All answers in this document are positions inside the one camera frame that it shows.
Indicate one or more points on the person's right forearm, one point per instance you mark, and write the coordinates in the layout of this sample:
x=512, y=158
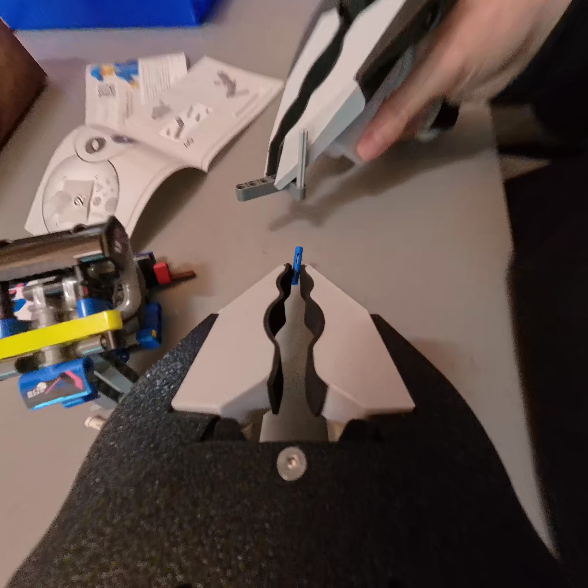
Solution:
x=551, y=78

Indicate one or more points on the lego instruction booklet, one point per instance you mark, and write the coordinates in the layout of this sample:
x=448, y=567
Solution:
x=138, y=147

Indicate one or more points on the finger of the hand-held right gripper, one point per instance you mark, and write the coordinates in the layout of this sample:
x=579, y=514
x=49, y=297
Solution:
x=330, y=119
x=298, y=82

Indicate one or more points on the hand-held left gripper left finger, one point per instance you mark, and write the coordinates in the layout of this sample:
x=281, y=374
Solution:
x=225, y=367

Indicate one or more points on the blue storage bin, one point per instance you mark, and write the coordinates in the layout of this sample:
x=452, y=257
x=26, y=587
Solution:
x=105, y=13

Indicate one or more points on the person's black clothed body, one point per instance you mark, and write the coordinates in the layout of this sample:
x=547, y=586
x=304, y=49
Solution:
x=551, y=321

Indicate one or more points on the person's right hand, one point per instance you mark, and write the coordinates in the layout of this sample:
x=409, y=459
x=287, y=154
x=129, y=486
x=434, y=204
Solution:
x=482, y=46

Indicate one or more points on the blue lego pin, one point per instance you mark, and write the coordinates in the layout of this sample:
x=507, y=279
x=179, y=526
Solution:
x=297, y=262

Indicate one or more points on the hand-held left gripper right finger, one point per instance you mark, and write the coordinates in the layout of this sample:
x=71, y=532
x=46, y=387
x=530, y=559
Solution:
x=363, y=367

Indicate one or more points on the grey lego axle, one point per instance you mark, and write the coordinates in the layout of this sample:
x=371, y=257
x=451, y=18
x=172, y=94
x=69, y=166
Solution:
x=303, y=156

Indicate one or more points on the grey angled lego beam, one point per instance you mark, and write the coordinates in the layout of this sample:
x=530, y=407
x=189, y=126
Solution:
x=257, y=190

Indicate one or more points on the partly built lego vehicle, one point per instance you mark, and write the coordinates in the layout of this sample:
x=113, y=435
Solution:
x=69, y=321

